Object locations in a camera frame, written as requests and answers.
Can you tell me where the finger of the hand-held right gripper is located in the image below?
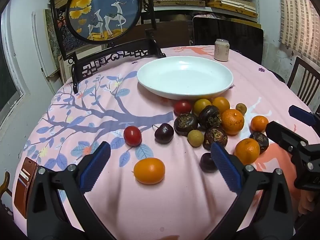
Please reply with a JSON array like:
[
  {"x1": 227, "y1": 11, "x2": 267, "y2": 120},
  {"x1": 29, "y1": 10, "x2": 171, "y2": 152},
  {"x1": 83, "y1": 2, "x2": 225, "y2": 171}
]
[
  {"x1": 265, "y1": 121, "x2": 320, "y2": 156},
  {"x1": 288, "y1": 105, "x2": 320, "y2": 129}
]

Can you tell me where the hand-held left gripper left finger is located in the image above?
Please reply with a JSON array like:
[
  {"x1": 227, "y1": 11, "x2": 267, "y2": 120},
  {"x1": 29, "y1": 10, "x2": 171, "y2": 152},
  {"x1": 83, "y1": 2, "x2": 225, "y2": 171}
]
[{"x1": 27, "y1": 141, "x2": 118, "y2": 240}]

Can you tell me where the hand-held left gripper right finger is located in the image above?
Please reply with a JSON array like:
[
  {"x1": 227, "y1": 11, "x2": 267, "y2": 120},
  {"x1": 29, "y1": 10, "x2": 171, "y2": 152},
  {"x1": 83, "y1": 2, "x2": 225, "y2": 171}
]
[{"x1": 205, "y1": 142, "x2": 295, "y2": 240}]

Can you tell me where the dark brown water chestnut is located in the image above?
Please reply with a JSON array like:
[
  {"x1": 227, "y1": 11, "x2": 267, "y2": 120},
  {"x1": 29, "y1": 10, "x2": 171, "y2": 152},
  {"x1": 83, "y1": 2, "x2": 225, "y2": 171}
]
[
  {"x1": 198, "y1": 105, "x2": 222, "y2": 130},
  {"x1": 202, "y1": 127, "x2": 228, "y2": 150},
  {"x1": 174, "y1": 113, "x2": 199, "y2": 136},
  {"x1": 249, "y1": 131, "x2": 270, "y2": 154}
]

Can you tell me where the small orange mandarin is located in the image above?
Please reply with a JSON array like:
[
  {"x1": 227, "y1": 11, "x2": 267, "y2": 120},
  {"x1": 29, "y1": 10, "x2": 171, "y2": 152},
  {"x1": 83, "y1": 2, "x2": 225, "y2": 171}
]
[{"x1": 250, "y1": 115, "x2": 269, "y2": 132}]

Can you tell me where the medium orange mandarin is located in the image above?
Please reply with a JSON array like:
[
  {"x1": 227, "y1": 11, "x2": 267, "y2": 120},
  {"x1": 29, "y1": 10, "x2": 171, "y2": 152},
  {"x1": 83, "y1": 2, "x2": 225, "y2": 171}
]
[{"x1": 234, "y1": 138, "x2": 261, "y2": 164}]

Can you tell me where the large orange mandarin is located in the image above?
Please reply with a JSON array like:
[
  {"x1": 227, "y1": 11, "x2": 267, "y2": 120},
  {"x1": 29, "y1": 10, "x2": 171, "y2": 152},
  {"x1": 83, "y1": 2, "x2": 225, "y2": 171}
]
[{"x1": 221, "y1": 109, "x2": 245, "y2": 135}]

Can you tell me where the tan longan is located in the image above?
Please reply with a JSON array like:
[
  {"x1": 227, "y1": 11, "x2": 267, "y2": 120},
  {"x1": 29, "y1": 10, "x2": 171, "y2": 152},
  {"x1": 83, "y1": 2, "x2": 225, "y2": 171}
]
[
  {"x1": 235, "y1": 103, "x2": 248, "y2": 115},
  {"x1": 187, "y1": 130, "x2": 205, "y2": 147}
]

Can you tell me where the red cherry tomato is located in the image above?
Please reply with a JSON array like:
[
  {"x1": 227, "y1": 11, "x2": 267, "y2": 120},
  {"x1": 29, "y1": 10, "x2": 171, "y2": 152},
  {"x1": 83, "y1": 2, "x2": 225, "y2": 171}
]
[
  {"x1": 123, "y1": 126, "x2": 142, "y2": 147},
  {"x1": 173, "y1": 100, "x2": 192, "y2": 117}
]

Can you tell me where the yellow-orange kumquat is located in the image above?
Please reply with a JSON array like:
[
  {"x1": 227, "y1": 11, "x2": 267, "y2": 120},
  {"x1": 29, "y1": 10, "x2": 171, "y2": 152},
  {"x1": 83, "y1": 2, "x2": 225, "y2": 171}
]
[
  {"x1": 132, "y1": 158, "x2": 166, "y2": 185},
  {"x1": 211, "y1": 97, "x2": 230, "y2": 115},
  {"x1": 192, "y1": 99, "x2": 212, "y2": 117}
]

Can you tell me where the dark purple cherry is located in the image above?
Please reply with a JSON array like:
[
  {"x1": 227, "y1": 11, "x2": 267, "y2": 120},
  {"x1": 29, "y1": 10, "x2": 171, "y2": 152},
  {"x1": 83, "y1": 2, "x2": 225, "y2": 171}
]
[
  {"x1": 199, "y1": 152, "x2": 218, "y2": 173},
  {"x1": 152, "y1": 123, "x2": 175, "y2": 145}
]

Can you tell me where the white oval plate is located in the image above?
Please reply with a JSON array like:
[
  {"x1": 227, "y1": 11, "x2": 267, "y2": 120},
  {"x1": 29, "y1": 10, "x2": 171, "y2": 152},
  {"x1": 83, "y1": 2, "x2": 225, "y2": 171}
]
[{"x1": 137, "y1": 56, "x2": 234, "y2": 100}]

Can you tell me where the person's right hand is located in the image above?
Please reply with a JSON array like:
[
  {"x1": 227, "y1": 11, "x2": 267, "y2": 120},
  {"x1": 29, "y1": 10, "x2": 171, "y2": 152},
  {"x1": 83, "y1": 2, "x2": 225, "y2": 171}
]
[{"x1": 298, "y1": 189, "x2": 317, "y2": 215}]

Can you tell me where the wooden slatted chair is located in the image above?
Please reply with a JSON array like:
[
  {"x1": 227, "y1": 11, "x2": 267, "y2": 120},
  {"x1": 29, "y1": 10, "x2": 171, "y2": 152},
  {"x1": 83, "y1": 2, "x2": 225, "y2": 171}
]
[{"x1": 286, "y1": 56, "x2": 320, "y2": 108}]

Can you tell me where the pink printed tablecloth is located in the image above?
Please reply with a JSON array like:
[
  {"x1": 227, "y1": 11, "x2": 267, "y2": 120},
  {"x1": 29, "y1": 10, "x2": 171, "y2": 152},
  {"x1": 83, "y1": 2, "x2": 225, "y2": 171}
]
[{"x1": 11, "y1": 45, "x2": 320, "y2": 240}]

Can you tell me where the brown wallet phone case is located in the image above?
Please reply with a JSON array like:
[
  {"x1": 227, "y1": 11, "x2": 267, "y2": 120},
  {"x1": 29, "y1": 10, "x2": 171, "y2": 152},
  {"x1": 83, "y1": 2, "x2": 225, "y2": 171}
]
[{"x1": 14, "y1": 157, "x2": 39, "y2": 219}]

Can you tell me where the curved brown wooden piece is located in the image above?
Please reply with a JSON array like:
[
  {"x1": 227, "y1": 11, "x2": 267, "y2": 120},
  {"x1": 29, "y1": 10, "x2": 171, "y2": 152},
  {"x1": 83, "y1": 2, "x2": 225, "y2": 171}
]
[{"x1": 0, "y1": 171, "x2": 12, "y2": 198}]

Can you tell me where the brick pattern cloth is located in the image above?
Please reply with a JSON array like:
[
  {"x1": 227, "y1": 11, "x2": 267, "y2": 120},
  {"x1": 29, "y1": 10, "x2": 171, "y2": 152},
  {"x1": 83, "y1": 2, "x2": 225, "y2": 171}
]
[{"x1": 277, "y1": 0, "x2": 320, "y2": 65}]

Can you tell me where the pink drink can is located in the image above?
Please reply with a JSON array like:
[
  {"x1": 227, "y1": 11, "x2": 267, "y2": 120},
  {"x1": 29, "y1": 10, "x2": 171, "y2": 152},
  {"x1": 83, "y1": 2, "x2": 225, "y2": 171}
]
[{"x1": 214, "y1": 39, "x2": 230, "y2": 62}]

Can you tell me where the black chair back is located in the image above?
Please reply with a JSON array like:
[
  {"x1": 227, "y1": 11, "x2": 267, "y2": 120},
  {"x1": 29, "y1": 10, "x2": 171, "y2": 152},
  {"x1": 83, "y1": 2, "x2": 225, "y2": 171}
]
[{"x1": 192, "y1": 17, "x2": 265, "y2": 65}]

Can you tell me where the window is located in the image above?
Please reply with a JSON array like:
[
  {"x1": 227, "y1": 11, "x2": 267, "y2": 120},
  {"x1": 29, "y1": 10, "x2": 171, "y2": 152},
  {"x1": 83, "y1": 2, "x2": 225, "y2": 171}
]
[{"x1": 0, "y1": 12, "x2": 25, "y2": 128}]

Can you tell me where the white board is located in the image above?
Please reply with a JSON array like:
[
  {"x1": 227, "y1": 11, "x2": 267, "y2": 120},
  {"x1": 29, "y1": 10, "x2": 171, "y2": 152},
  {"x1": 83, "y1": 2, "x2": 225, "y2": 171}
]
[{"x1": 32, "y1": 11, "x2": 63, "y2": 94}]

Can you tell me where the dark brown chair back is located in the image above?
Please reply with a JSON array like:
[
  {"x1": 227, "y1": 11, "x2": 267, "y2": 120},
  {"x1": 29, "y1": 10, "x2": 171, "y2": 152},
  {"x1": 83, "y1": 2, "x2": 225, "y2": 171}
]
[{"x1": 117, "y1": 20, "x2": 195, "y2": 48}]

